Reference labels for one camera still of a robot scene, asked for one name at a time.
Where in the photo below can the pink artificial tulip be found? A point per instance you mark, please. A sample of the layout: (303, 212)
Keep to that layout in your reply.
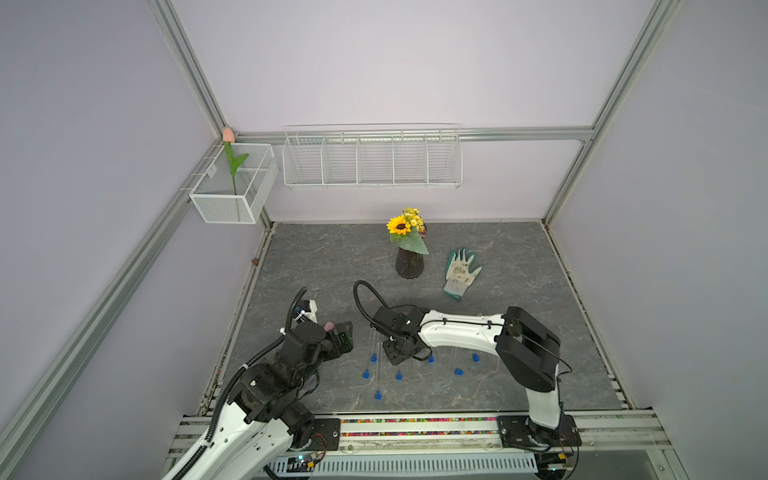
(234, 161)

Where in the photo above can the dark glass flower vase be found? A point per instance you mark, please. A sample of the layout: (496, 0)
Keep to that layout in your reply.
(409, 264)

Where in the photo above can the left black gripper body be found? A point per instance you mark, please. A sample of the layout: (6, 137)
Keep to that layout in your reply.
(324, 354)

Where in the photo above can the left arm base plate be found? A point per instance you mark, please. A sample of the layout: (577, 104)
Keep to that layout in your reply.
(322, 434)

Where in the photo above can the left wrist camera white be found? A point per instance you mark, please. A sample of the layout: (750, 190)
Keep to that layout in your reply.
(306, 311)

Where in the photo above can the green circuit board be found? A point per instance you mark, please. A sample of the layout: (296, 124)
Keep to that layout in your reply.
(300, 464)

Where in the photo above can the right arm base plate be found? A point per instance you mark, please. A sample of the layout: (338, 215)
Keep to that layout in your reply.
(519, 431)

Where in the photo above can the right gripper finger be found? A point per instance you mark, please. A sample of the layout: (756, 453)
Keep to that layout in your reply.
(390, 348)
(403, 356)

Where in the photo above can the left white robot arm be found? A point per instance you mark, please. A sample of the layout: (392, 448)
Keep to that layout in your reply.
(259, 414)

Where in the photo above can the green white work glove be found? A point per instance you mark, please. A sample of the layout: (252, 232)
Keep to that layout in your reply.
(460, 273)

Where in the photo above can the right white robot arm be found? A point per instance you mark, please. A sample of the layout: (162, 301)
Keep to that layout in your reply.
(529, 350)

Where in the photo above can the yellow sunflower bouquet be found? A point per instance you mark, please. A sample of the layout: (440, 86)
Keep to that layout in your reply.
(408, 230)

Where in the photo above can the white mesh wall basket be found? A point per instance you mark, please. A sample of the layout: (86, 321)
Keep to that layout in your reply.
(212, 194)

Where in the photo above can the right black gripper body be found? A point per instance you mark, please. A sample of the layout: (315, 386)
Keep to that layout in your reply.
(392, 352)

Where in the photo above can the white wire wall shelf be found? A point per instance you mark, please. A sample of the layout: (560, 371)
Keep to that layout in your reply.
(384, 155)

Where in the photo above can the white vented cable duct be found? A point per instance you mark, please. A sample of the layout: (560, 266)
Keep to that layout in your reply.
(419, 466)

